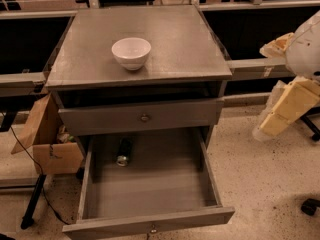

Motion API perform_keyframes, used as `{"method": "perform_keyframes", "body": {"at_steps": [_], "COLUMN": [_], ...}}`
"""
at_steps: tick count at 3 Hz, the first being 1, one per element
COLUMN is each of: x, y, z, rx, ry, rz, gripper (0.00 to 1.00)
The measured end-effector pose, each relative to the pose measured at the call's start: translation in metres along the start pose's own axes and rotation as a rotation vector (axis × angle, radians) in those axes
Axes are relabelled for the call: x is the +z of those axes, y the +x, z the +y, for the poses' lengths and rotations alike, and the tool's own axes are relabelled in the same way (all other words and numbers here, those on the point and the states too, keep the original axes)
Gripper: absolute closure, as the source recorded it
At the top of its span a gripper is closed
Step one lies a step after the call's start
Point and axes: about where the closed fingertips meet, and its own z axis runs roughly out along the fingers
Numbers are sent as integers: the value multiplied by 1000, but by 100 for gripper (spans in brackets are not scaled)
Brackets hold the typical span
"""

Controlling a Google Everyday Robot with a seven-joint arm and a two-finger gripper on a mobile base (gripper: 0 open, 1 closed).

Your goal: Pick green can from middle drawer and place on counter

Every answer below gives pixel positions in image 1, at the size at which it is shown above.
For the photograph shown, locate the grey open middle drawer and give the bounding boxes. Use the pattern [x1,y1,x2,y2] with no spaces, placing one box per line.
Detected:
[63,128,235,240]

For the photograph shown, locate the grey rail right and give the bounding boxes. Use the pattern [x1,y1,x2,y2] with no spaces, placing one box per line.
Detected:
[227,57,294,81]

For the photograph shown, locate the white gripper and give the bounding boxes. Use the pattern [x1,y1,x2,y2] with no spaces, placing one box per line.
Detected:
[252,32,320,141]

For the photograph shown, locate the grey rail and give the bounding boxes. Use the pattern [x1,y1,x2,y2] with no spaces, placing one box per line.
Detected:
[0,72,47,97]
[227,57,294,81]

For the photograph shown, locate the white ceramic bowl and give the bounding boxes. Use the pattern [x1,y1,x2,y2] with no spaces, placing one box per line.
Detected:
[111,37,151,71]

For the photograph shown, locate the black chair caster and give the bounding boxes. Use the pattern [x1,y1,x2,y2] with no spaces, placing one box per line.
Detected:
[301,199,320,216]

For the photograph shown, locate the black stand leg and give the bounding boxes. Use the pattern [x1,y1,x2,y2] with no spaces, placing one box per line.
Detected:
[20,174,46,230]

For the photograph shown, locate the grey top drawer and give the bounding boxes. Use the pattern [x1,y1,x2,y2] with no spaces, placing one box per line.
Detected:
[59,99,224,136]

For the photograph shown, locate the grey drawer cabinet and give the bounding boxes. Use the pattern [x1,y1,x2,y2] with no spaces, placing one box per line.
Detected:
[46,5,232,150]

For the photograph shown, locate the brown cardboard box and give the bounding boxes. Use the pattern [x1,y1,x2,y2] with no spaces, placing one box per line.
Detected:
[11,94,83,175]

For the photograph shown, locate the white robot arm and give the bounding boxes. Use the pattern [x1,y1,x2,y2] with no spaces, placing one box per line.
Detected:
[252,11,320,141]

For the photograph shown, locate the black cable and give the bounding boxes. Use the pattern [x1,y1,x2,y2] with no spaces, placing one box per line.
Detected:
[2,112,71,226]

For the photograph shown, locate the green soda can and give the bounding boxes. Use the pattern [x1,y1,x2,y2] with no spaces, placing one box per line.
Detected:
[116,138,133,167]

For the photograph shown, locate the grey rail left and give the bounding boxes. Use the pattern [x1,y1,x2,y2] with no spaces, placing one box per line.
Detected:
[0,72,47,97]

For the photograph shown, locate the black chair base leg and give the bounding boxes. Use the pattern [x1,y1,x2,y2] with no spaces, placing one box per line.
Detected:
[300,107,320,142]

